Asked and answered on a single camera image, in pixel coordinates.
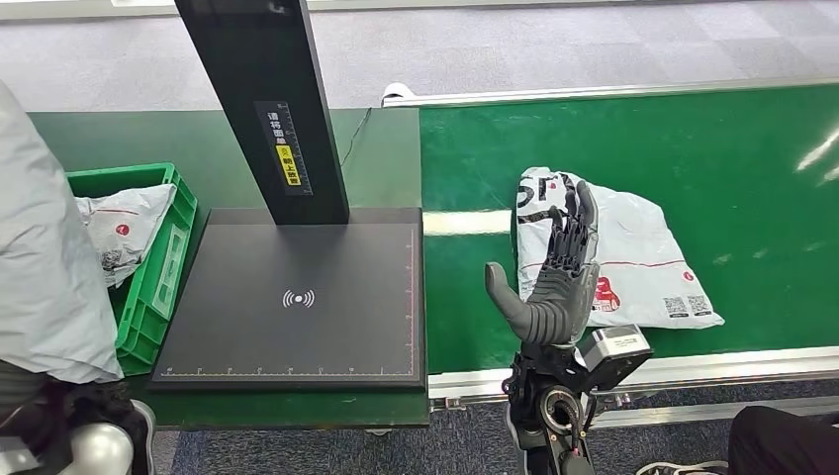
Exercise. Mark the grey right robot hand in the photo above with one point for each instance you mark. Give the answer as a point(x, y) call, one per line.
point(557, 301)

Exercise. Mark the small white red-print mailer package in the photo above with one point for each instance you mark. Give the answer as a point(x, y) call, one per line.
point(46, 262)

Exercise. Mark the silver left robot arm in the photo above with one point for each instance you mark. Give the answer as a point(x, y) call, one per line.
point(98, 449)

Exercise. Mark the green conveyor belt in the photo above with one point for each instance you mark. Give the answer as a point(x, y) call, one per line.
point(721, 164)

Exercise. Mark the white conveyor end cap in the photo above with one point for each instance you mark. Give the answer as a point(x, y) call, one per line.
point(393, 93)

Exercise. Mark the white mailer package with QR codes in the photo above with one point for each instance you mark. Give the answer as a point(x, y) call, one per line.
point(131, 223)

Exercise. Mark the large white mailer black letters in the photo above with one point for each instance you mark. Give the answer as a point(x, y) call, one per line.
point(642, 262)

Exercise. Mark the person's shoe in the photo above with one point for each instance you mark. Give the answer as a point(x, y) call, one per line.
point(681, 469)

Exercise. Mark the black and yellow column label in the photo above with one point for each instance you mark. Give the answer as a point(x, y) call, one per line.
point(283, 147)

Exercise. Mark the black scanner column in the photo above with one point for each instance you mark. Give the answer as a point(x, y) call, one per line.
point(275, 65)

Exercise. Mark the green plastic crate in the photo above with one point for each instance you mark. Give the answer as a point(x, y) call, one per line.
point(147, 314)

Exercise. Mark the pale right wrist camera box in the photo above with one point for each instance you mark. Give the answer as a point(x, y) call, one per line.
point(616, 357)

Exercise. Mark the aluminium conveyor frame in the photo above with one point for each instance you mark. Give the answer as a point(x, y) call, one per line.
point(721, 370)

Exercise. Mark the black scanner base plate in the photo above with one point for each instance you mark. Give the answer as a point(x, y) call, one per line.
point(295, 262)

